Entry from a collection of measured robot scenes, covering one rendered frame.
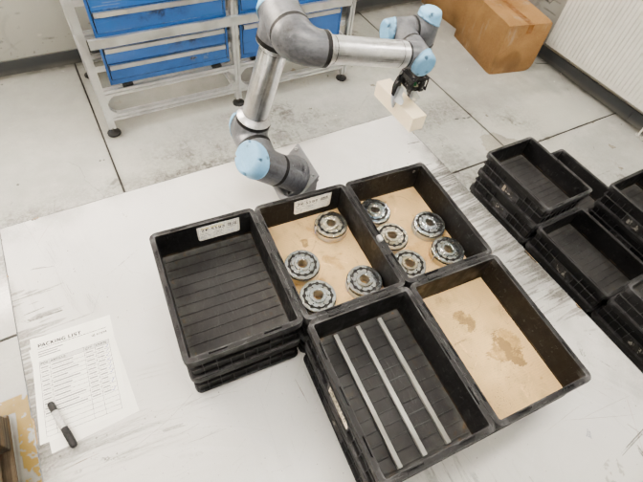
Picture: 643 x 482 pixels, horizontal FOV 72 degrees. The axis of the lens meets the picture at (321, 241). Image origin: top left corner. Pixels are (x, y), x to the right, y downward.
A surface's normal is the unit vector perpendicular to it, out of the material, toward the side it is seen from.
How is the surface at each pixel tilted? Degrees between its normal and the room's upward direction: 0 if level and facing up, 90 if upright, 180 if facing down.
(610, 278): 0
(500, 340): 0
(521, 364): 0
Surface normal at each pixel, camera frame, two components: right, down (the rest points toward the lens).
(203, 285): 0.10, -0.59
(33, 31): 0.48, 0.73
